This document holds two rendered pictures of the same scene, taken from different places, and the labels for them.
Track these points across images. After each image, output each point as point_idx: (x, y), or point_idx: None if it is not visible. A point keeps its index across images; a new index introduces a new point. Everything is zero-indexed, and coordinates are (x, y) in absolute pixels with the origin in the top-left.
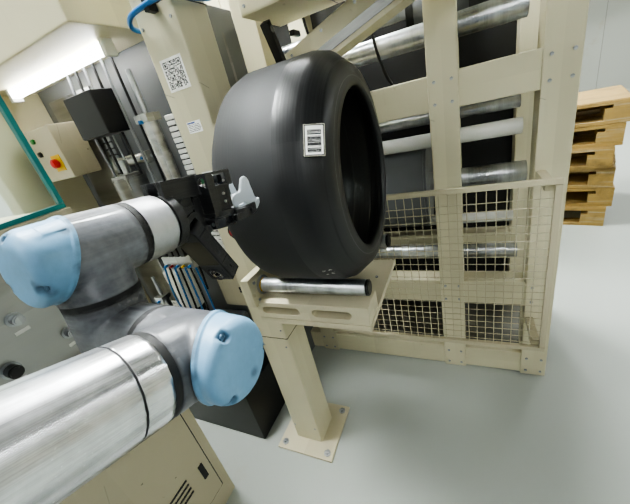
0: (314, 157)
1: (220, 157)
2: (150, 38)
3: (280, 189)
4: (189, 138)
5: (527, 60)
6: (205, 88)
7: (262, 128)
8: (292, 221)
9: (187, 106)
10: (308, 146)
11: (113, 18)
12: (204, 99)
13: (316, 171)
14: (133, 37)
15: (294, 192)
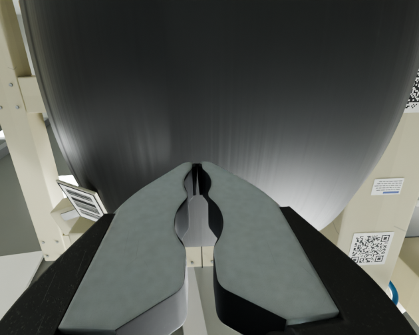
0: (83, 179)
1: (321, 210)
2: (378, 284)
3: (155, 141)
4: (412, 171)
5: (36, 105)
6: (335, 223)
7: (201, 234)
8: (128, 30)
9: (379, 213)
10: (92, 203)
11: None
12: (343, 215)
13: (72, 154)
14: (415, 250)
15: (110, 128)
